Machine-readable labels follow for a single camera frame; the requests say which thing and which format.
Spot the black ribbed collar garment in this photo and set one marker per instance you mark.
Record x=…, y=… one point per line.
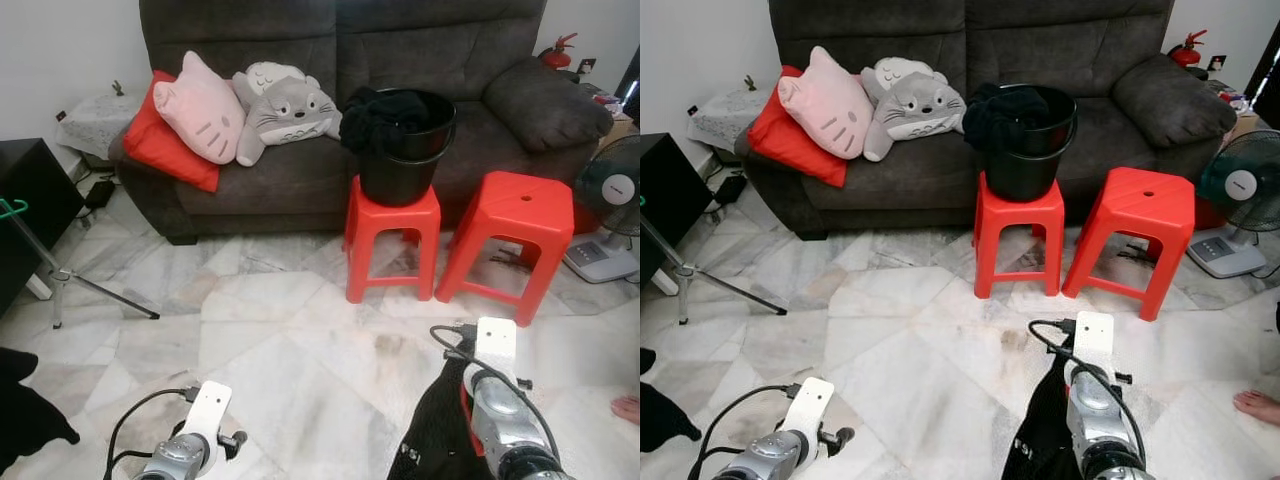
x=1045, y=440
x=430, y=440

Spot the red plastic hanger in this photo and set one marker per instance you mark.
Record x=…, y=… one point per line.
x=465, y=415
x=1065, y=385

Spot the black printed T-shirt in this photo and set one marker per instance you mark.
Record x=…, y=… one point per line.
x=25, y=420
x=660, y=420

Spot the person's bare foot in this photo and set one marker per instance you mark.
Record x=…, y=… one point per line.
x=626, y=410
x=1255, y=405

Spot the silver metal clothes rack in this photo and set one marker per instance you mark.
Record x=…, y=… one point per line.
x=60, y=275
x=685, y=270

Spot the red plastic stool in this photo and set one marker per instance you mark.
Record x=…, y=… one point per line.
x=520, y=205
x=1145, y=200
x=1015, y=210
x=390, y=215

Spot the black television console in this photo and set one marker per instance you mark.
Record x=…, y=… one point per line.
x=35, y=200
x=670, y=200

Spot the red cushion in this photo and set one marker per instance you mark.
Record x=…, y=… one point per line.
x=785, y=145
x=160, y=150

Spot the black plastic bucket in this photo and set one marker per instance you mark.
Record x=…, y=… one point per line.
x=400, y=175
x=1025, y=170

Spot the pink cat face cushion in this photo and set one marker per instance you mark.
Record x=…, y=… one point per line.
x=200, y=115
x=825, y=110

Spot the green bladed floor fan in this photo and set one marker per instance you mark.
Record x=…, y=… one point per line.
x=618, y=188
x=1241, y=184

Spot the grey wide-eyed Totoro plush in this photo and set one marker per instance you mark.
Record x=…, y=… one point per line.
x=290, y=110
x=915, y=105

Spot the white lace covered side table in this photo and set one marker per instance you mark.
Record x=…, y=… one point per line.
x=730, y=110
x=100, y=115

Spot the black crumpled garment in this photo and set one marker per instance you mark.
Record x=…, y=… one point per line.
x=375, y=120
x=1000, y=115

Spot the grey sleeping Totoro plush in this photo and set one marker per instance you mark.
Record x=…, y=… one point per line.
x=897, y=70
x=270, y=75

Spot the dark grey fabric sofa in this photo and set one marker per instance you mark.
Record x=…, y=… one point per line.
x=1100, y=40
x=470, y=40

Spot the red fire extinguisher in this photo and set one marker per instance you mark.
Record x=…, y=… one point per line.
x=1185, y=55
x=556, y=57

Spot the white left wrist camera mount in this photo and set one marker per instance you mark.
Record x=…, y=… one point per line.
x=808, y=400
x=208, y=405

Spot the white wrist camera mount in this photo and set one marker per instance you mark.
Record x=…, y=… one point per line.
x=495, y=340
x=208, y=405
x=1093, y=335
x=808, y=400

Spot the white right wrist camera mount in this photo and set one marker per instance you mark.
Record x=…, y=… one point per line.
x=495, y=340
x=1093, y=335

